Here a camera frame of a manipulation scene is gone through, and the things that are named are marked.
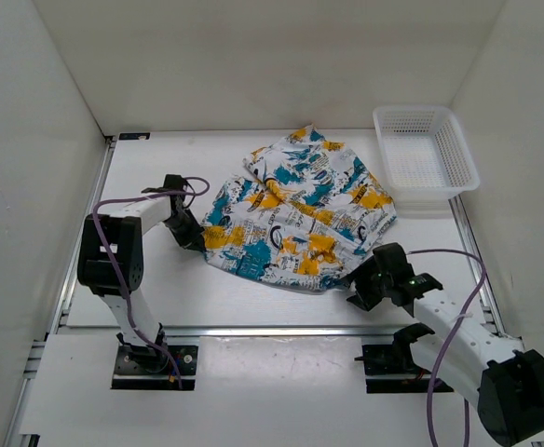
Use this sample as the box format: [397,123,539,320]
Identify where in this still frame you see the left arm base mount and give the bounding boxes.
[111,333,198,391]

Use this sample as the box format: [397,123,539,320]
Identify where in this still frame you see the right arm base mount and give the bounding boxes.
[354,344,430,395]

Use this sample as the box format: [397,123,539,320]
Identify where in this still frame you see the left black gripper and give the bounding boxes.
[162,209,205,252]

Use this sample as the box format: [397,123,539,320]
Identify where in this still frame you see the patterned white shorts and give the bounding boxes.
[202,125,397,291]

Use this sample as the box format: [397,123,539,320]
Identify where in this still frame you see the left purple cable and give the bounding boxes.
[91,175,211,390]

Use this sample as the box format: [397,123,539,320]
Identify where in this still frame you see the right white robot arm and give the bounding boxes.
[341,243,544,446]

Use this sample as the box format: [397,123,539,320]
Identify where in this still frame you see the white plastic basket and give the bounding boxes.
[373,105,480,214]

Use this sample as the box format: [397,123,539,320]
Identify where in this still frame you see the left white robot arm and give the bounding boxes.
[77,174,210,375]

